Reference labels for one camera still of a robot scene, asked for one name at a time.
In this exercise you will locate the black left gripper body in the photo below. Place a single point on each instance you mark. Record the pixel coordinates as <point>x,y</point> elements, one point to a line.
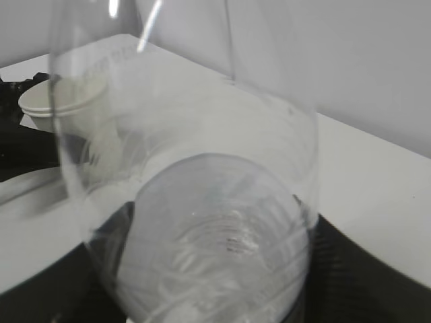
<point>23,149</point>

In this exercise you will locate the clear water bottle red label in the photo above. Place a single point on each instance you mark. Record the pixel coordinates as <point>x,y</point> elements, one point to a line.
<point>211,132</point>

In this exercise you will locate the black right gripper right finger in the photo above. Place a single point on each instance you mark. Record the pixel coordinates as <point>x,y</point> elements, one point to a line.
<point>345,283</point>

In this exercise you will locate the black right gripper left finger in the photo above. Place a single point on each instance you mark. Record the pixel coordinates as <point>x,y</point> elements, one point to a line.
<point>79,287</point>

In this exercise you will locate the white paper cup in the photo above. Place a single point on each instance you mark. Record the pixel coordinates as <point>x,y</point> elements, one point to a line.
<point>76,104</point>

